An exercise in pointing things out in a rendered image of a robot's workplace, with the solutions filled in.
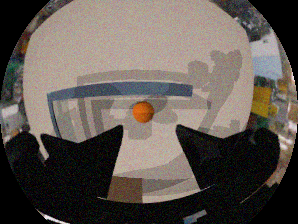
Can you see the brown ball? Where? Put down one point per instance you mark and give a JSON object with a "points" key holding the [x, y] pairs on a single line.
{"points": [[140, 109]]}

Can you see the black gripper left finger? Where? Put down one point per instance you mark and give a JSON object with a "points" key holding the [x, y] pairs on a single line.
{"points": [[94, 159]]}

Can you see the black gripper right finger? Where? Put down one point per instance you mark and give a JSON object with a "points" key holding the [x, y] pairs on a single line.
{"points": [[206, 153]]}

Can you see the translucent orange ball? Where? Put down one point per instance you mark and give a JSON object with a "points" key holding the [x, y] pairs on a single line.
{"points": [[147, 117]]}

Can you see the clear l-shaped low wall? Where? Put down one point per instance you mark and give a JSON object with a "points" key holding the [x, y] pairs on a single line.
{"points": [[63, 119]]}

